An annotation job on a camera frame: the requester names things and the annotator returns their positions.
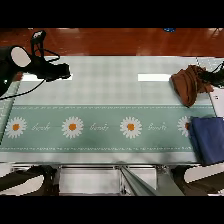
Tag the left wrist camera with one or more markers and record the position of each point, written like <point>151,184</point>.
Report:
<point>37,37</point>

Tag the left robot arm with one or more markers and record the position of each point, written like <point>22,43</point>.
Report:
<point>20,57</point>

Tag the brown T-shirt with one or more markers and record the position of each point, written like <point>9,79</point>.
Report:
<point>190,85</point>

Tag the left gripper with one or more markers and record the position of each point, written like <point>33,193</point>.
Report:
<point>59,71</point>

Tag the blue garment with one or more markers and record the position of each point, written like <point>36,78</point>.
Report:
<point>209,140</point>

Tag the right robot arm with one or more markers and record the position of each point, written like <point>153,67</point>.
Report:
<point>203,173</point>

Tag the silver frame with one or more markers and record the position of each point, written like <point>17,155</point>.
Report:
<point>140,181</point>

